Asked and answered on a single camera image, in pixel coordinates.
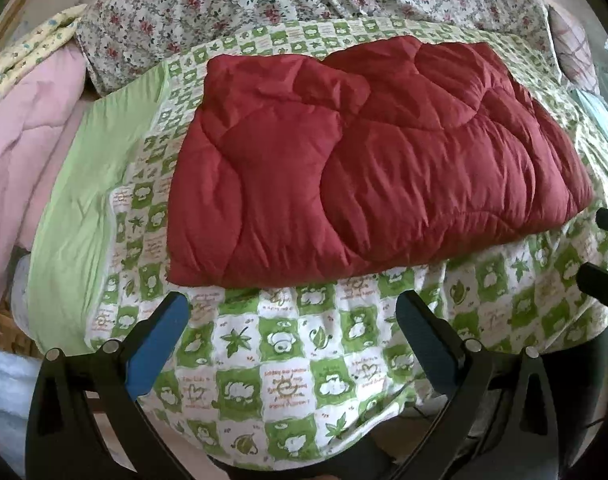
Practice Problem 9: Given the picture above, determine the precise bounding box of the white fluffy cloth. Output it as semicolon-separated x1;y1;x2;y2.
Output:
0;255;47;471

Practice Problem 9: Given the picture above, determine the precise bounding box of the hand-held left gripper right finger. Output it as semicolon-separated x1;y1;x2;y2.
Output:
396;290;560;480

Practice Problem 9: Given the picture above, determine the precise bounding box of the light teal cloth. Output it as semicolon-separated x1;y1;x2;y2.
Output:
574;87;608;161

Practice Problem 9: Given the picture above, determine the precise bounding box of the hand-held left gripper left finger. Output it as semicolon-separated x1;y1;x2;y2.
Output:
24;290;192;480

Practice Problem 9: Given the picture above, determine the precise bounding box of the white checked pillow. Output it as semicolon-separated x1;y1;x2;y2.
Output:
548;4;602;95

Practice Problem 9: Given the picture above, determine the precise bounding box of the dark red quilted blanket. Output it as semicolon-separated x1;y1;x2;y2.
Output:
166;36;595;291

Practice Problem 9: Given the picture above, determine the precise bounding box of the green and white patterned bedsheet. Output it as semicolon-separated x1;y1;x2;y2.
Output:
26;12;608;476

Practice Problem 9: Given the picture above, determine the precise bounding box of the pink blanket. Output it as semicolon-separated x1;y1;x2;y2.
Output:
0;42;92;306

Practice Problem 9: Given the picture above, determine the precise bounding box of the yellow floral cloth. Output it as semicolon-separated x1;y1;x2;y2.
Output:
0;2;90;106

